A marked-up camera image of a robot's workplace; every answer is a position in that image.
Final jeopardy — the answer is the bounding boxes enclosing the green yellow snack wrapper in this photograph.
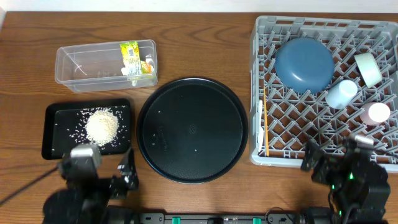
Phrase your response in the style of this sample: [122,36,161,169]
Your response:
[120,41,142,86]

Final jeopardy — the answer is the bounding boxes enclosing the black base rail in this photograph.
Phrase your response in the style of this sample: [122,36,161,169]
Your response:
[139,213,307,224]

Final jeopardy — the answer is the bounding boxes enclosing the round black serving tray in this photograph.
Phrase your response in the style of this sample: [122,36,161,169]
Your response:
[136,78,249,184]

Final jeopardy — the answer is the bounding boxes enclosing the white plastic spoon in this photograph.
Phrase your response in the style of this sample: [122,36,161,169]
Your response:
[257,100,264,152]

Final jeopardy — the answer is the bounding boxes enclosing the black rectangular tray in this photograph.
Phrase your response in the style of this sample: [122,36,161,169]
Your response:
[42,98,132,160]

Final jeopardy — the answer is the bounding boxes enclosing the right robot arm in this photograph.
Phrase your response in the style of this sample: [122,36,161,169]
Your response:
[296,136,391,224]

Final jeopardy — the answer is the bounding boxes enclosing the clear plastic bin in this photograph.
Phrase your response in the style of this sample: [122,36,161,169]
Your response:
[55,39,158,93]

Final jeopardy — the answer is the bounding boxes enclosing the grey dishwasher rack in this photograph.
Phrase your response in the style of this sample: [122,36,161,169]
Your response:
[249,16,397,173]

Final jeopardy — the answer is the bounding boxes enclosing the white pink cup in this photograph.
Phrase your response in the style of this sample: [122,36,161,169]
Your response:
[359,102,391,126]

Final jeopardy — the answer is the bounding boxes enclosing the orange green torn wrapper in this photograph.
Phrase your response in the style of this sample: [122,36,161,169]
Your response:
[141,60,155,74]

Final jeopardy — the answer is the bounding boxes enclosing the pile of rice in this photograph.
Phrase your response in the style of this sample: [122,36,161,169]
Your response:
[54,107,128,155]

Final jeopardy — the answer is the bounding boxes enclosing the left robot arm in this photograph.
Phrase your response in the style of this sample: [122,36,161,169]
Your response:
[43,145,140,224]

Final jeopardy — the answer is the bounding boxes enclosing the light blue cup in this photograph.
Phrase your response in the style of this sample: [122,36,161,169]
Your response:
[325,80,358,110]

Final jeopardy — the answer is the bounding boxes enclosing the pale green bowl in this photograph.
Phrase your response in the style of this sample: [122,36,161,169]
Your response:
[354,53,382,88]

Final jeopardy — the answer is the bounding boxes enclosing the wooden chopstick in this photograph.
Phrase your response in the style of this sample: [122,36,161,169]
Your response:
[263,86,269,157]

